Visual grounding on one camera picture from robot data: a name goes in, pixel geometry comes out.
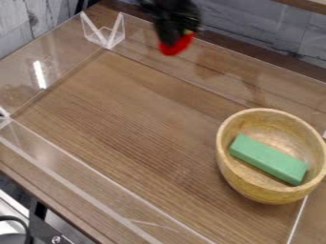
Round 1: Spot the green rectangular block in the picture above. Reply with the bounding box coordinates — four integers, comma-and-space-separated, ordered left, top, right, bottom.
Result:
230, 134, 307, 186

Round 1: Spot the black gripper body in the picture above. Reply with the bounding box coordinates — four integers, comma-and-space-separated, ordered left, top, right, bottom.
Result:
139, 0, 201, 22

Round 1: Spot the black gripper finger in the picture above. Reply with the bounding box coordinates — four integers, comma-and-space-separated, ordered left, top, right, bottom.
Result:
183, 19, 201, 34
153, 18, 181, 46

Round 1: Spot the clear acrylic tray wall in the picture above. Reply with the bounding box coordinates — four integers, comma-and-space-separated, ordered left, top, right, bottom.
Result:
0, 108, 216, 244

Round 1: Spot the black cable bottom left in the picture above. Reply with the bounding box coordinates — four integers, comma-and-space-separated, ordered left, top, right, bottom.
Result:
0, 214, 33, 244

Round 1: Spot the wooden bowl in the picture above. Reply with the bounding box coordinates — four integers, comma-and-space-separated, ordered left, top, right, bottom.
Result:
216, 108, 326, 205

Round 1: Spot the black metal table frame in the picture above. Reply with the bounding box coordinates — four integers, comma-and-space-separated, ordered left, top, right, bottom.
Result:
29, 198, 75, 244

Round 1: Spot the red plush fruit green leaf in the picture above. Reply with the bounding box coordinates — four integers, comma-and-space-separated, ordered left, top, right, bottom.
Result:
157, 30, 196, 56

